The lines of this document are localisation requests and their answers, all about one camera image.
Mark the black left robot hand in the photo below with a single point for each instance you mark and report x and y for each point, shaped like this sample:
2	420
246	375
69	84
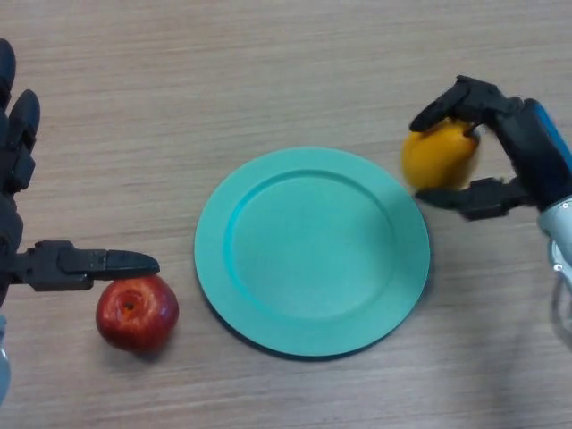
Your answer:
11	161

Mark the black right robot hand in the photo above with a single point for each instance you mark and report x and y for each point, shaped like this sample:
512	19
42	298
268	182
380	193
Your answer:
536	152

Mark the yellow pear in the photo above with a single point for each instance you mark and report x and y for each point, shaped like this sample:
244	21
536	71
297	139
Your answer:
438	156

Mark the green round plate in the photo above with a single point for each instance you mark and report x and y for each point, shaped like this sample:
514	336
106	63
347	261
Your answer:
313	254

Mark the red apple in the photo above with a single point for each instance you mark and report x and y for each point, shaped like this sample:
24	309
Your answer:
136	317

